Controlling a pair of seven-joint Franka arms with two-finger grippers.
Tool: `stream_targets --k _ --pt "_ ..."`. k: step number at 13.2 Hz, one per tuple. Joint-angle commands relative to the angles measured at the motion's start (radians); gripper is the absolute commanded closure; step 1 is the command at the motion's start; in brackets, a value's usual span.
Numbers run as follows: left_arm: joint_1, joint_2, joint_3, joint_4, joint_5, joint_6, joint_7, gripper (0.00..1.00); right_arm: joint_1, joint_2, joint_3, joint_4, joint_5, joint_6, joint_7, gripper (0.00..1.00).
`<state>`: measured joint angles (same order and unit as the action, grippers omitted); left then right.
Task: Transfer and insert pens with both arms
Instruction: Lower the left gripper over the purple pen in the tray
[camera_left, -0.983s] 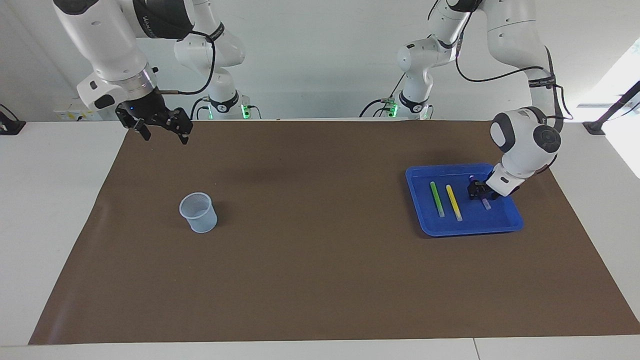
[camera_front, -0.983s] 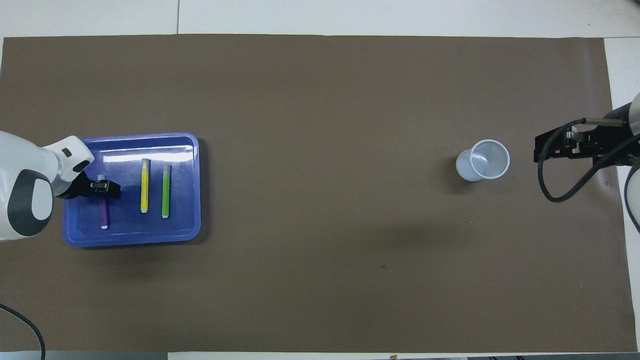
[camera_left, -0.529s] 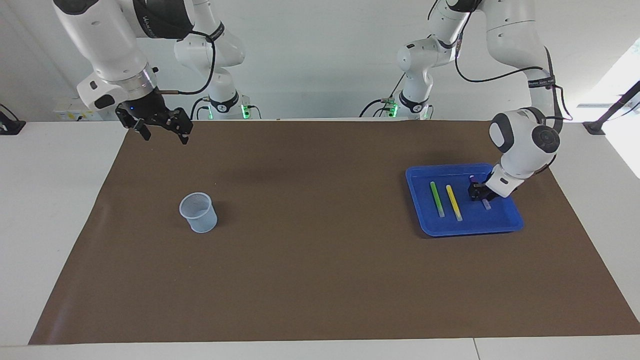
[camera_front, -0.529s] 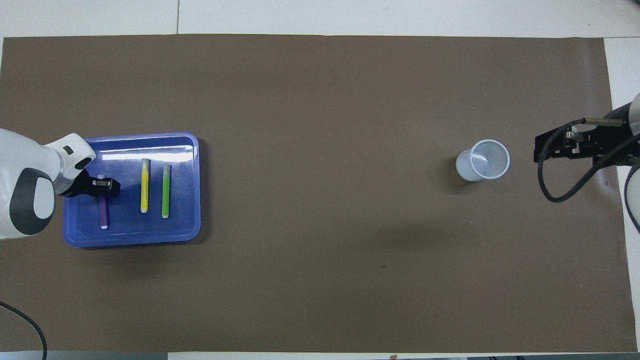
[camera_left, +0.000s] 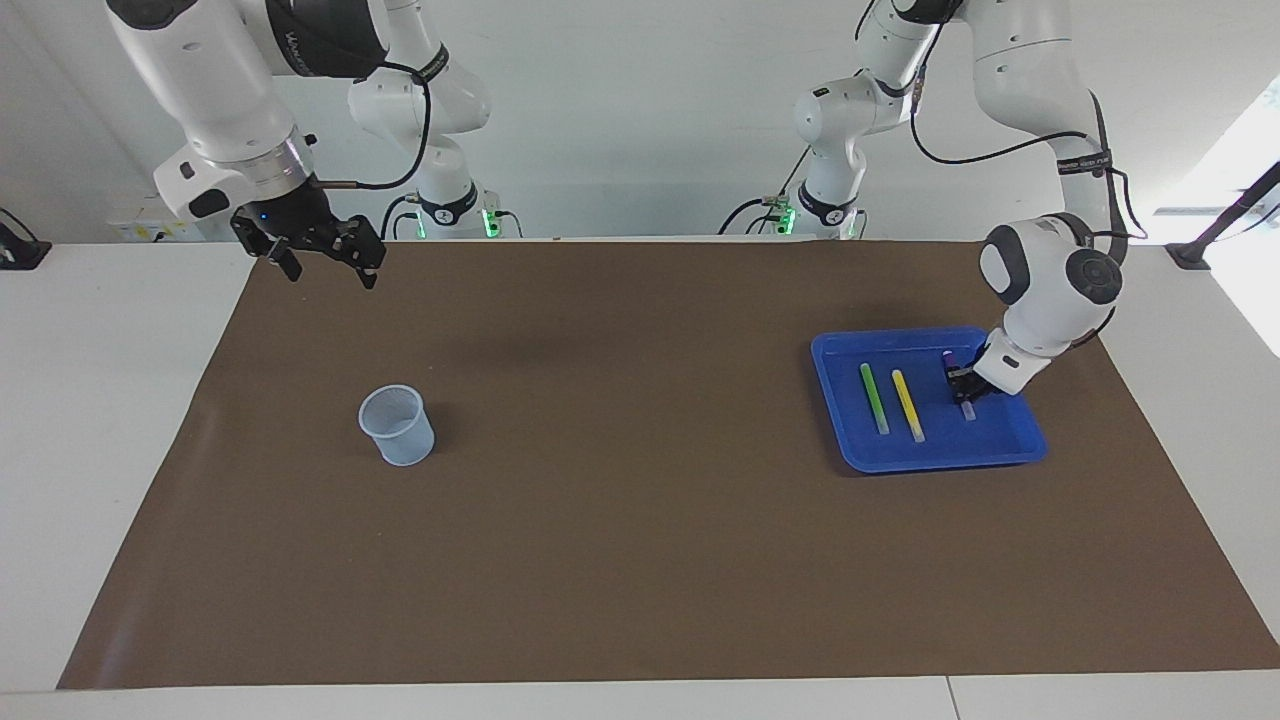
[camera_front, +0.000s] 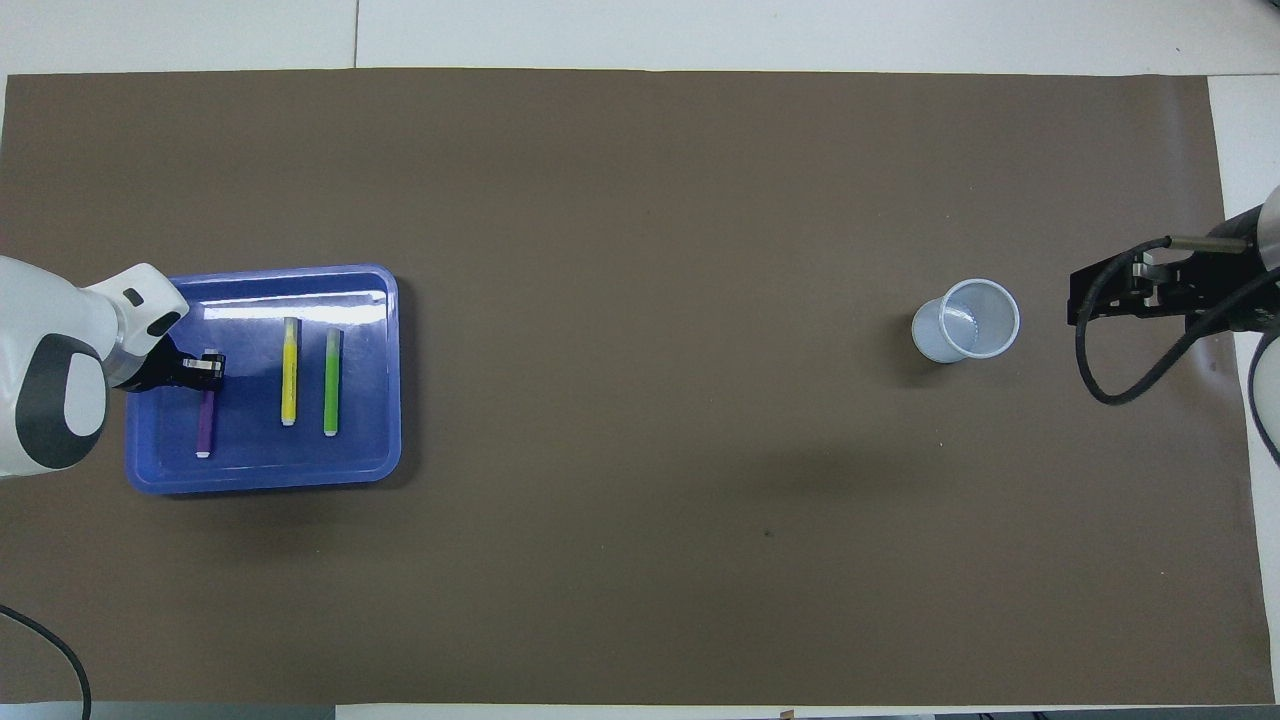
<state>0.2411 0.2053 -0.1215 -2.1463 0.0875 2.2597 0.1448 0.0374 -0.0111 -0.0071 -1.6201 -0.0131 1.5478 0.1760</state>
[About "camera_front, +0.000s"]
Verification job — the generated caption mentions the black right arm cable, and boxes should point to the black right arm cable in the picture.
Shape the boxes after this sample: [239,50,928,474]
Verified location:
[1074,235,1280,406]

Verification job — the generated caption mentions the blue plastic tray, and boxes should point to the blue plastic tray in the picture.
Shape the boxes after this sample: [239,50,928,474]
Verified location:
[124,264,403,497]

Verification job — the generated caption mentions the purple pen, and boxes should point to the purple pen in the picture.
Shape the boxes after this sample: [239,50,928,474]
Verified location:
[196,348,219,460]

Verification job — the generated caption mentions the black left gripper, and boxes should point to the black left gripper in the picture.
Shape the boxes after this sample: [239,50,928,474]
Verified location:
[128,345,227,393]

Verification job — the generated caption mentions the translucent pale blue cup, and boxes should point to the translucent pale blue cup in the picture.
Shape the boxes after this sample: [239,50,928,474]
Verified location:
[911,279,1022,365]

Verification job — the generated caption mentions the yellow pen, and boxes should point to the yellow pen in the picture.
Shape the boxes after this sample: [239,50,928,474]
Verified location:
[281,317,301,427]

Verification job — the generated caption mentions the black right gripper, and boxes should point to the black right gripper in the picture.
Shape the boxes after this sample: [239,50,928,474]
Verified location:
[1068,205,1276,335]

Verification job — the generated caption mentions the brown table mat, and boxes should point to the brown table mat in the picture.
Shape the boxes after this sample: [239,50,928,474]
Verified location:
[0,68,1276,706]

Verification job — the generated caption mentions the green pen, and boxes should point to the green pen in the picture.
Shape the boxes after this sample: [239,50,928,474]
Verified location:
[323,328,344,438]

